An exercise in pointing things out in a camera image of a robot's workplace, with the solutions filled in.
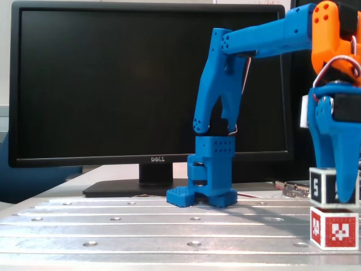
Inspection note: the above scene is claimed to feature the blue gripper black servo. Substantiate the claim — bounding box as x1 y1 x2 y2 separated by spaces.
307 82 361 204

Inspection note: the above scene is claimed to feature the black cube with white markers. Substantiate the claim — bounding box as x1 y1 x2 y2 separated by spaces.
309 167 361 206

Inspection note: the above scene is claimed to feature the red cube with white markers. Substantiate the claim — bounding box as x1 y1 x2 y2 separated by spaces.
310 207 359 251

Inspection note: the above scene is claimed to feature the small circuit board with pins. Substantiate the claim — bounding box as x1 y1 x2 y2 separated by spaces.
281 182 312 198

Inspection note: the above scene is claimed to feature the white paper with red writing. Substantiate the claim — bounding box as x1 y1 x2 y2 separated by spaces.
212 0 291 6

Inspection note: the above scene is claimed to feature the black Dell monitor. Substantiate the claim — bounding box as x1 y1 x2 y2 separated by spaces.
8 0 294 198

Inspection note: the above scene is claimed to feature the blue chair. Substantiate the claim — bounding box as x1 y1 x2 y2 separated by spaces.
0 131 83 204

